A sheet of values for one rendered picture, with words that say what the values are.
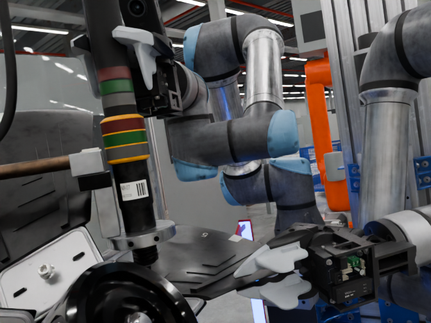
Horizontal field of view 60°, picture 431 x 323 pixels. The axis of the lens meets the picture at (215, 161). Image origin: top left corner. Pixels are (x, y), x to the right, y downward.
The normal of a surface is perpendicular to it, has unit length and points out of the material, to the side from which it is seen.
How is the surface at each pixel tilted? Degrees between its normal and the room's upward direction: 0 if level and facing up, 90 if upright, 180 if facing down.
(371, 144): 75
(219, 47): 109
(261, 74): 39
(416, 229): 53
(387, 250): 6
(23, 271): 48
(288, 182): 90
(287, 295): 10
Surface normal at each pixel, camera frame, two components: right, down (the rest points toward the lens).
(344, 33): -0.50, 0.13
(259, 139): -0.23, 0.19
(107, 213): 0.25, 0.01
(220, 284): 0.03, -1.00
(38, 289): -0.10, -0.63
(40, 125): 0.14, -0.79
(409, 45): -0.84, 0.30
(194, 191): 0.73, -0.08
